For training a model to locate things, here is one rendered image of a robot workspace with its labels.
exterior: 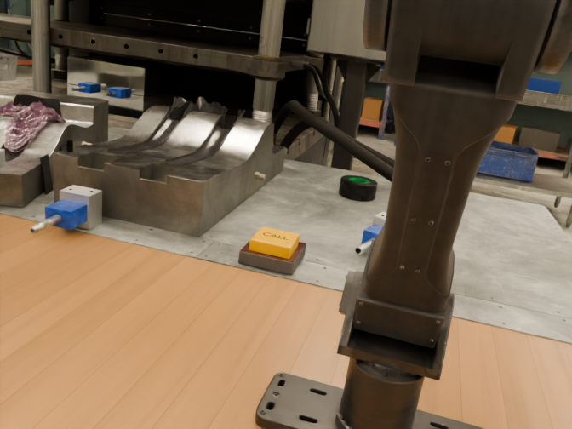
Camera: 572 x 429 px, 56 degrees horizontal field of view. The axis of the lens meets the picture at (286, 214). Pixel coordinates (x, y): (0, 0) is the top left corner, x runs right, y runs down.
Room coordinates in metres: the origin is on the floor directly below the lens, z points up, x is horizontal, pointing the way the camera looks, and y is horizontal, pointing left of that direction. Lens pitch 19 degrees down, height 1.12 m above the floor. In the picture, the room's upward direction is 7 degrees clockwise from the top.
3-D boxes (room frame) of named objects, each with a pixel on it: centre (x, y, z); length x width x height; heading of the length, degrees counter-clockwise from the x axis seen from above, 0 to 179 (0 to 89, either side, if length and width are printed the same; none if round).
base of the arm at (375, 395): (0.39, -0.10, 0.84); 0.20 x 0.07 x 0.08; 76
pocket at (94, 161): (0.83, 0.31, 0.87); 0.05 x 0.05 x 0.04; 78
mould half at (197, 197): (1.04, 0.20, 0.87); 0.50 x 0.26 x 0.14; 168
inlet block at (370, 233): (0.79, -0.15, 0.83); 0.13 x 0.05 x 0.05; 148
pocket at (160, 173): (0.81, 0.21, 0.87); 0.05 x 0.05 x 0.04; 78
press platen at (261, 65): (2.03, 0.58, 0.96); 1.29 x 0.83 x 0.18; 78
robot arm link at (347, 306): (0.39, -0.10, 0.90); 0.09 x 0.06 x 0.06; 76
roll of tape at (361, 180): (1.12, -0.15, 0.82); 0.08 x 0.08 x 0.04
